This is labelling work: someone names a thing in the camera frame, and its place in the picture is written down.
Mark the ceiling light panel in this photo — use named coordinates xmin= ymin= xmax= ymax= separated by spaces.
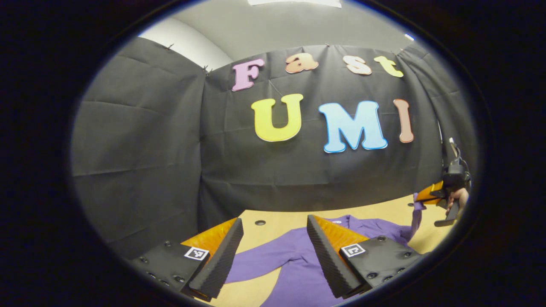
xmin=247 ymin=0 xmax=343 ymax=8

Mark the purple button shirt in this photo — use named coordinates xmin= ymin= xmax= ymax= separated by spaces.
xmin=224 ymin=194 xmax=425 ymax=307

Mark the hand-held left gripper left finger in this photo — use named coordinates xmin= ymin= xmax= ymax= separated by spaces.
xmin=130 ymin=217 xmax=244 ymax=302

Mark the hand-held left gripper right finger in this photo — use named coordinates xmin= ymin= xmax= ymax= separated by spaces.
xmin=307 ymin=214 xmax=423 ymax=299

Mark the black backdrop cloth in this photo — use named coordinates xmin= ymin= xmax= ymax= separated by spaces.
xmin=70 ymin=36 xmax=478 ymax=258

